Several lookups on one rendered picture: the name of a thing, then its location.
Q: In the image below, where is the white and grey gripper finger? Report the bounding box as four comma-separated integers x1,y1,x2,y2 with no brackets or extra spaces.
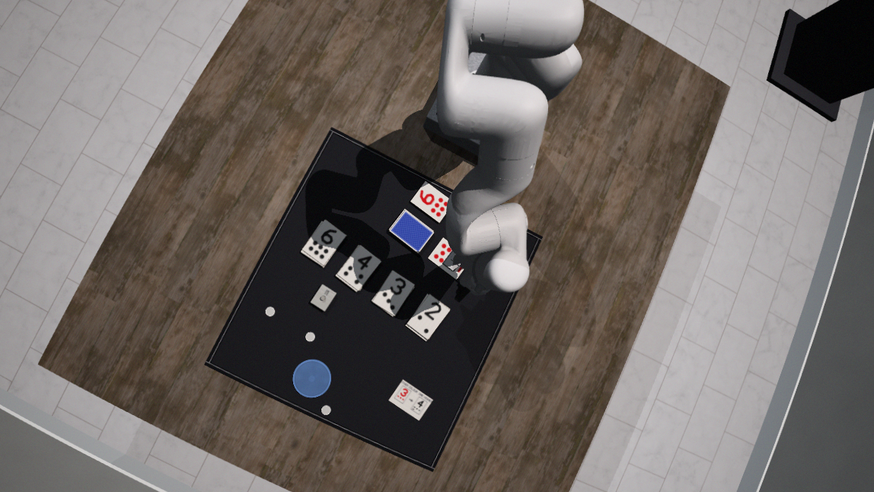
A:
455,279,470,302

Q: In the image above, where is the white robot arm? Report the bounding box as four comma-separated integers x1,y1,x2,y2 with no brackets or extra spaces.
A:
437,0,584,294

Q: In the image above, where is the blue round disc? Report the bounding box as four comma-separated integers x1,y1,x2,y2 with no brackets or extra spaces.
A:
292,359,331,398

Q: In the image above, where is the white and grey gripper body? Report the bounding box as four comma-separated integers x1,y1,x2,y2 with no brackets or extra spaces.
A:
460,271,489,296

